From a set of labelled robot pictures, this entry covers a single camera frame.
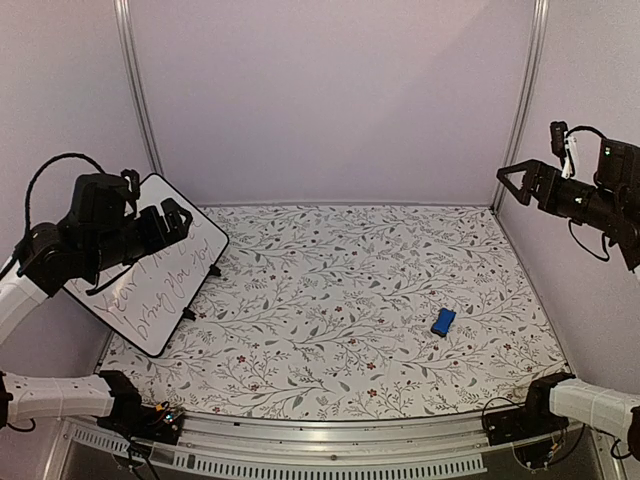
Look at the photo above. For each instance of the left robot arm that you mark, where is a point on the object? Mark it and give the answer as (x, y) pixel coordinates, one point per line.
(104, 227)

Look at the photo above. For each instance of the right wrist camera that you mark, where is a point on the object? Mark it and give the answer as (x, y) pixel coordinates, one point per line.
(564, 147)

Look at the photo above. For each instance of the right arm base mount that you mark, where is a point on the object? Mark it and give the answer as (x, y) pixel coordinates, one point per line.
(536, 437)

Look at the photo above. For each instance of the left aluminium corner post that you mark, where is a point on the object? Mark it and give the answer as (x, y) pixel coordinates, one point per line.
(132, 68)

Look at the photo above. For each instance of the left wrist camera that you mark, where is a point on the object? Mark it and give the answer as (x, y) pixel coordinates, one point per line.
(133, 179)

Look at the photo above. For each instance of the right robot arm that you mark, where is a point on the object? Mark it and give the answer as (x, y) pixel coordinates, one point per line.
(610, 205)

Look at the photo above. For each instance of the white whiteboard black frame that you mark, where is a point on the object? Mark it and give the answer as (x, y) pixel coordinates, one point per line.
(145, 305)

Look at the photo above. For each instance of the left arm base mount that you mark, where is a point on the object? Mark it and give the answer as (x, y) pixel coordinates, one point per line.
(134, 421)

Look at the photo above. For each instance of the right aluminium corner post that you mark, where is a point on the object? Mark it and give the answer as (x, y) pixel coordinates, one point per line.
(532, 67)

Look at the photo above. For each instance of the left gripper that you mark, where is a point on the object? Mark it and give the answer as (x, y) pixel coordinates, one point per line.
(171, 209)

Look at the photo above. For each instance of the front aluminium rail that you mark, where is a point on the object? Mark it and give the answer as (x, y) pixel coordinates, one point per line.
(219, 447)

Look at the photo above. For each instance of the aluminium corner post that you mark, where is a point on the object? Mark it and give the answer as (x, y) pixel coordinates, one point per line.
(532, 67)
(132, 68)

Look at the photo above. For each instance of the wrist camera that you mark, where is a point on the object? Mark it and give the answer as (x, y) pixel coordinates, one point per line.
(133, 179)
(564, 147)

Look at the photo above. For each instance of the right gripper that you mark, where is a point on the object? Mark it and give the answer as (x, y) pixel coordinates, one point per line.
(537, 169)

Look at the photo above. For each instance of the blue whiteboard eraser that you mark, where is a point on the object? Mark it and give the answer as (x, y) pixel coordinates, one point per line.
(443, 322)

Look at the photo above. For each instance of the floral patterned table mat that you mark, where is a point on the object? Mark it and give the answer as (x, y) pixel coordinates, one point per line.
(325, 312)

